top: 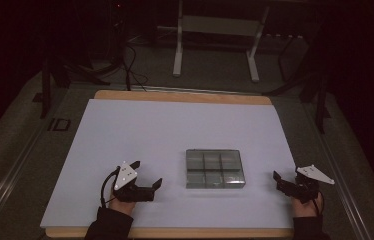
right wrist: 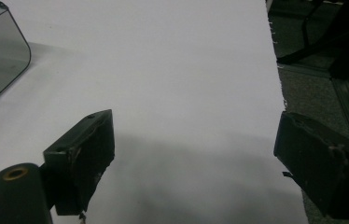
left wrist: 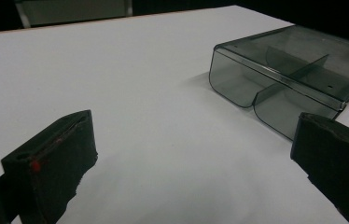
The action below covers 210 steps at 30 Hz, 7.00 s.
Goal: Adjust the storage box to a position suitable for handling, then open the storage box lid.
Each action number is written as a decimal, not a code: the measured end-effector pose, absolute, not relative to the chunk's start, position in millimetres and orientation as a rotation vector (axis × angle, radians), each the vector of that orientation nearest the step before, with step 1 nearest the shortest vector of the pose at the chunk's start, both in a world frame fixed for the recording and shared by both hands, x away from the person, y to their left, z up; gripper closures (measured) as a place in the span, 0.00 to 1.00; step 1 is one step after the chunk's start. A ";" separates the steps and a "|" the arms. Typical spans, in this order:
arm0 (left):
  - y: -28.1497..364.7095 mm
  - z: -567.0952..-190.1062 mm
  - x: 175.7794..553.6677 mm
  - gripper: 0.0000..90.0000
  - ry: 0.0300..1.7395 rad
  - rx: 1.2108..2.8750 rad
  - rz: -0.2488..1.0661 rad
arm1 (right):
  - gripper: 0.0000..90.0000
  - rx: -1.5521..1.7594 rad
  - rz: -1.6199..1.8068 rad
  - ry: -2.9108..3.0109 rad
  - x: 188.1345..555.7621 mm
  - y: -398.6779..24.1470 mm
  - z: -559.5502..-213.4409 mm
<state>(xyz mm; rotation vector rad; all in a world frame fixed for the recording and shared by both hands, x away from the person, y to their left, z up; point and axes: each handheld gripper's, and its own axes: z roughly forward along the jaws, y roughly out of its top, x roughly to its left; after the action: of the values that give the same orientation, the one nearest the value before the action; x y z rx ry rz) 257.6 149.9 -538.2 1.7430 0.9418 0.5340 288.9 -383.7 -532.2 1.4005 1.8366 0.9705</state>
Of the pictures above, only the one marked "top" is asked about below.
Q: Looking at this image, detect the black tripod stand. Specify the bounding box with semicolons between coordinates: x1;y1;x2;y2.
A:
39;0;130;120

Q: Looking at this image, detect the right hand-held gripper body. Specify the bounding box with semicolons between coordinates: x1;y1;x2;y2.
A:
286;164;336;205

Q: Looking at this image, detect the black metal stand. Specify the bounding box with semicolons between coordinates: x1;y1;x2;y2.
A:
262;18;332;135

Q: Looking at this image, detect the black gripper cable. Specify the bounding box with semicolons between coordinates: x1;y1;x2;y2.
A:
310;191;325;216
99;167;122;210

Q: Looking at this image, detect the clear plastic compartment box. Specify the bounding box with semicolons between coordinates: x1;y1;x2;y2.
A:
185;148;247;190

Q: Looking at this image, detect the person's right hand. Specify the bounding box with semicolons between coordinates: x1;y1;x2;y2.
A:
290;191;326;220

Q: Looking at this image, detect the white table mat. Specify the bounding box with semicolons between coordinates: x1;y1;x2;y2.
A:
39;98;298;230

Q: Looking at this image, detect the black rectangular floor plate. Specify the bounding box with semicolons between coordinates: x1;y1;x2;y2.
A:
47;117;72;132

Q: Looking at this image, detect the white metal stand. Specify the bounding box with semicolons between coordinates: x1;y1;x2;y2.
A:
172;0;271;83

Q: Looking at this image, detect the person's left hand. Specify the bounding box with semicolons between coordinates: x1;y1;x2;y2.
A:
108;195;138;217

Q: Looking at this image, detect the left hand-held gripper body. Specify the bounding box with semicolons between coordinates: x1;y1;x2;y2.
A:
113;161;156;203

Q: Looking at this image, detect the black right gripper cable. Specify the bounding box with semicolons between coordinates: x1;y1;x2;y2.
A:
310;191;325;216

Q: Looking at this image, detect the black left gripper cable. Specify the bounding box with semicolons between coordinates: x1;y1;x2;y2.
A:
99;167;122;210

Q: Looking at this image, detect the black floor cable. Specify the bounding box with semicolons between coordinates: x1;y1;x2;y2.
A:
120;39;150;93

